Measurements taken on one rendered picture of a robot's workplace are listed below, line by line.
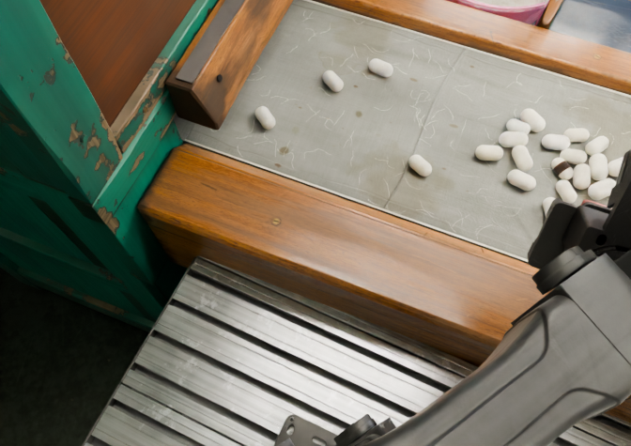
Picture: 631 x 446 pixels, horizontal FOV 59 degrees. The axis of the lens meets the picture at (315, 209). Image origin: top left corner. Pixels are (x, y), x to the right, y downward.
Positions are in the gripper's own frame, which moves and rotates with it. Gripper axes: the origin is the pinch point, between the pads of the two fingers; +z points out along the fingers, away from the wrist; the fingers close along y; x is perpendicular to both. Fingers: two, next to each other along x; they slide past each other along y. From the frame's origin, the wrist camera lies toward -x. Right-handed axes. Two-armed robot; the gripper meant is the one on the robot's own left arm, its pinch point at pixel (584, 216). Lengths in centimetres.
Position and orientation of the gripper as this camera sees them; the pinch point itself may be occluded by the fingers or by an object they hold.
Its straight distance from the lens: 62.5
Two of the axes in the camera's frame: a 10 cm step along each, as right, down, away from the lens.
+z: 2.9, -3.5, 8.9
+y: -9.3, -3.4, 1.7
